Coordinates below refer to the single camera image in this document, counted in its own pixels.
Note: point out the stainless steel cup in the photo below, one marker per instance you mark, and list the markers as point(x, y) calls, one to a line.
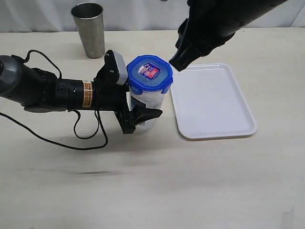
point(88, 18)

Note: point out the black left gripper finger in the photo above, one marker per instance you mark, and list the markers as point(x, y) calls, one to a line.
point(145, 116)

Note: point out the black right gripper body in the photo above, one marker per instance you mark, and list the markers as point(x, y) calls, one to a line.
point(199, 37)

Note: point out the blue plastic lid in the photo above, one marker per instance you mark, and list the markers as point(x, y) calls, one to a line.
point(149, 73)

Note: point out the white rectangular plastic tray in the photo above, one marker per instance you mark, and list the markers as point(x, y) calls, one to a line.
point(209, 104)

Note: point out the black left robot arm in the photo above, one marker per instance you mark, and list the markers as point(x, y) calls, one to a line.
point(40, 91)

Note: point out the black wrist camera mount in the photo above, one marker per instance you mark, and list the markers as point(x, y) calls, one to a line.
point(114, 70)

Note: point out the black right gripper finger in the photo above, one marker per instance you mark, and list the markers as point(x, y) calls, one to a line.
point(184, 57)

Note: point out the clear plastic tall container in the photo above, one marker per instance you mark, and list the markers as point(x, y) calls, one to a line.
point(152, 100)

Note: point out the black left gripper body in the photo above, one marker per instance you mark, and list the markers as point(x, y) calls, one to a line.
point(112, 97)

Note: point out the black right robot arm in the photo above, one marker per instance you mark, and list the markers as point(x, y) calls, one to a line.
point(245, 11)

